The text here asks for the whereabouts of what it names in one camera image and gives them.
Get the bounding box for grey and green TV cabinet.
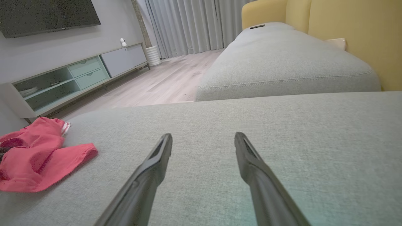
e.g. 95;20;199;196
3;42;150;123

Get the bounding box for yellow sofa backrest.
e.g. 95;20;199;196
241;0;402;91

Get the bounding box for white ribbed plant pot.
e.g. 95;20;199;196
145;46;161;67

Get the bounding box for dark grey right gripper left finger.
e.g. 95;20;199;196
94;133;173;226

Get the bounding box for white dishes in cabinet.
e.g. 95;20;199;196
19;87;38;97

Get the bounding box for grey pleated curtain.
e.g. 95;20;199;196
137;0;258;59

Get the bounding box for black flat screen television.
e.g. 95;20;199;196
0;0;101;39

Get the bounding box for grey sofa seat cushion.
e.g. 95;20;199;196
195;22;381;102

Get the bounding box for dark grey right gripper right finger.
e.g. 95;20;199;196
234;132;311;226

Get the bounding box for grey and yellow sofa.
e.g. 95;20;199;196
0;91;402;226

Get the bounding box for red garment with striped trim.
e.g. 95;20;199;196
0;117;98;192

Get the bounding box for green potted tree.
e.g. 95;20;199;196
131;0;152;48

